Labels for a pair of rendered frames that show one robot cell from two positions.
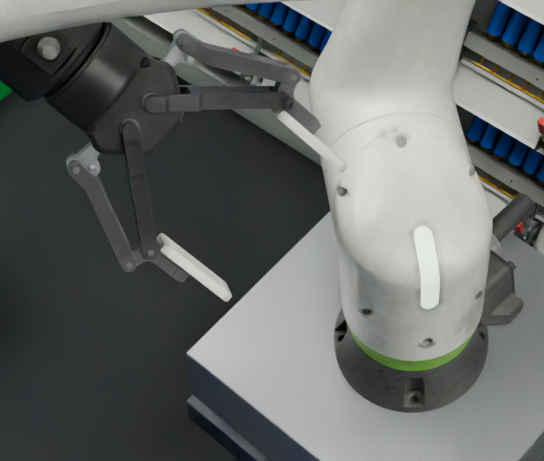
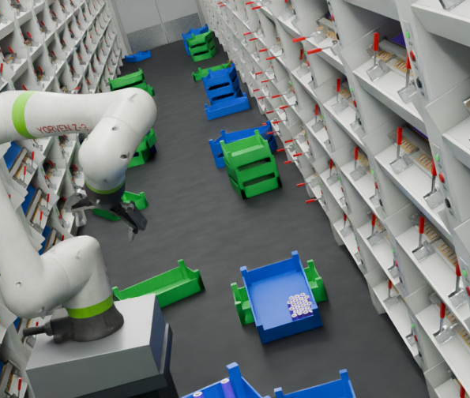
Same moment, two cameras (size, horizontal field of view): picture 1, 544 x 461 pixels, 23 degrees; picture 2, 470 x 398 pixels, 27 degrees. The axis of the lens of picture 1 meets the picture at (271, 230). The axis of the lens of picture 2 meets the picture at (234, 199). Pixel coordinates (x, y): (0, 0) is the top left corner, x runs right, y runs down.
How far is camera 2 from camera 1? 2.74 m
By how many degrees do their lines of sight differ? 96
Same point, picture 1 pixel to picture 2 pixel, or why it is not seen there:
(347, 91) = (43, 264)
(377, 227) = (85, 240)
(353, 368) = (118, 317)
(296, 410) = (142, 324)
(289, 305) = (109, 344)
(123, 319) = not seen: outside the picture
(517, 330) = not seen: hidden behind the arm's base
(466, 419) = not seen: hidden behind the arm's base
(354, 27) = (28, 245)
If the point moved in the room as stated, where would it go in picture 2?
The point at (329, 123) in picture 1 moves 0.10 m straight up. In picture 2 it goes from (55, 271) to (42, 234)
